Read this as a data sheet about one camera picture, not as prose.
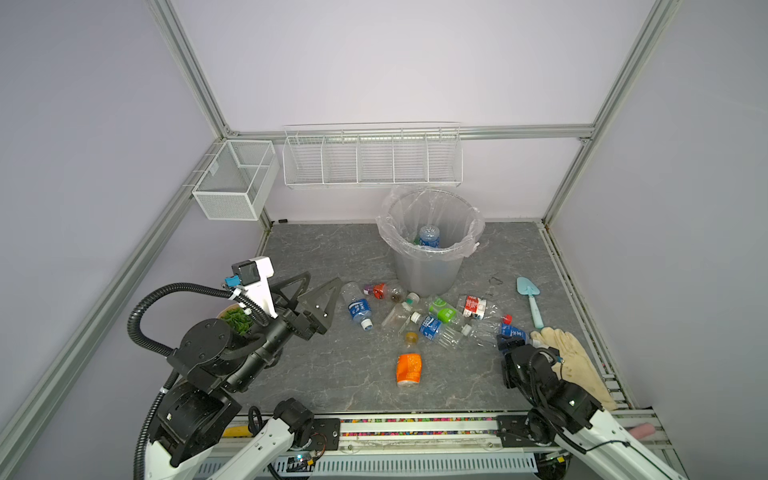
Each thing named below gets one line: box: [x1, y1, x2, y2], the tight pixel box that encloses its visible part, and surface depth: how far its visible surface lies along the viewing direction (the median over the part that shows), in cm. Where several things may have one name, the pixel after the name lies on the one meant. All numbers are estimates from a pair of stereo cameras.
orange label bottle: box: [395, 331, 423, 388], surface depth 82 cm
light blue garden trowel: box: [516, 276, 545, 329], surface depth 101 cm
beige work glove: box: [530, 327, 617, 410], surface depth 86 cm
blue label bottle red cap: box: [500, 314, 527, 343], surface depth 89 cm
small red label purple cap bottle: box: [363, 282, 404, 302], surface depth 99 cm
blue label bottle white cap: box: [341, 282, 374, 332], surface depth 93 cm
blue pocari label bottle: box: [410, 312, 459, 350], surface depth 88 cm
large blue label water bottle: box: [419, 225, 441, 248], surface depth 96 cm
